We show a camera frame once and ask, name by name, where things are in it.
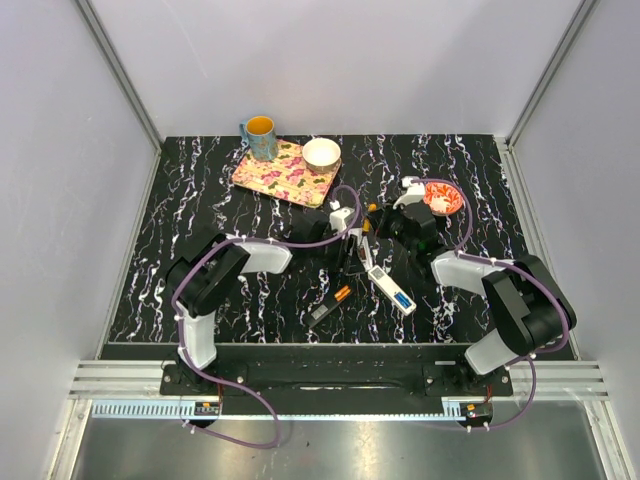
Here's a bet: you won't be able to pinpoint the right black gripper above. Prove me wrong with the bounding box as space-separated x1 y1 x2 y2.
368 198 417 255

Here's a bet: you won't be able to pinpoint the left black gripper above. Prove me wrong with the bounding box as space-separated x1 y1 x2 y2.
307 228 365 277

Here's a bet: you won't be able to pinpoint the white remote dark batteries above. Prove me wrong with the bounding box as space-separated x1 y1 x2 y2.
349 228 374 272

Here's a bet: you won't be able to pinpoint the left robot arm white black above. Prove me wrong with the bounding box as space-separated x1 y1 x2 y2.
165 207 359 396

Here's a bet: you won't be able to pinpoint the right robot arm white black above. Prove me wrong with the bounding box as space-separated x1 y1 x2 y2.
366 202 577 396

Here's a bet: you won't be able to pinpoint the black remote orange batteries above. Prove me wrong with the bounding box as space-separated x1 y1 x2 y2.
305 285 353 328

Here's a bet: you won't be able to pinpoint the white remote blue batteries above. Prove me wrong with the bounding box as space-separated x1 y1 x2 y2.
367 266 416 316

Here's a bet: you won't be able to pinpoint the left orange battery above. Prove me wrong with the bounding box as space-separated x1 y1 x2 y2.
334 285 350 301

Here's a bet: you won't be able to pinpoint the orange battery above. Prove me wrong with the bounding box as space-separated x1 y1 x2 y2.
336 286 351 302
334 285 350 301

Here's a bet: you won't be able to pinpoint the right orange battery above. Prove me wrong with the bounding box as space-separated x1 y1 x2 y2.
336 286 351 302

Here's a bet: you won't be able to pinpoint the red patterned small dish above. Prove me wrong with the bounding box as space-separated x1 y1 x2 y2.
424 181 465 216

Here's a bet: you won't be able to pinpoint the blue battery pair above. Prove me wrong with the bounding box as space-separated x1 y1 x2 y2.
394 292 412 309

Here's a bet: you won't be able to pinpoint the pink floral tray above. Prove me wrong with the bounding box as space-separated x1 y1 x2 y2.
231 140 341 208

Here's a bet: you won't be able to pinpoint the white ceramic bowl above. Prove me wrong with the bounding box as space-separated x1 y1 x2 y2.
302 138 341 174

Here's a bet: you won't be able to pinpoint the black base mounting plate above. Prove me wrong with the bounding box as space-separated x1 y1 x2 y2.
159 342 516 416

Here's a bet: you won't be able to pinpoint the blue floral mug orange inside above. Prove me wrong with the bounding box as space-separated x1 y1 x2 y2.
239 116 278 162

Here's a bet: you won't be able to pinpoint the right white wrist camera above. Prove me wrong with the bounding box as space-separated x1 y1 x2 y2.
393 176 426 209

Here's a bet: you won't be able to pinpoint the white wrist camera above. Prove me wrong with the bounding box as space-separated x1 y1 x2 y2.
393 176 426 209
329 200 355 234

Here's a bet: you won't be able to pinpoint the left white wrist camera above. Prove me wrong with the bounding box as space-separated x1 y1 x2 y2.
329 200 355 234

